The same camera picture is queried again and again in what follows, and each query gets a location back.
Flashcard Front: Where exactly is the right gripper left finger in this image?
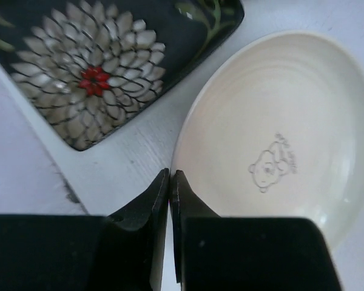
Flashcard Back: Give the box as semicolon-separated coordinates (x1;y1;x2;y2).
0;169;169;290

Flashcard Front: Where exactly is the black floral square plate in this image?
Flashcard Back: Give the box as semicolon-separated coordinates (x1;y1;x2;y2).
0;1;244;151

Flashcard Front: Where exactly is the cream round plate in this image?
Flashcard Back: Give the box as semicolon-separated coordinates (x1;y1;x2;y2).
172;30;364;249

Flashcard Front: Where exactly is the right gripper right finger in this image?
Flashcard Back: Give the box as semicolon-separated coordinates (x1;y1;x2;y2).
169;170;342;290

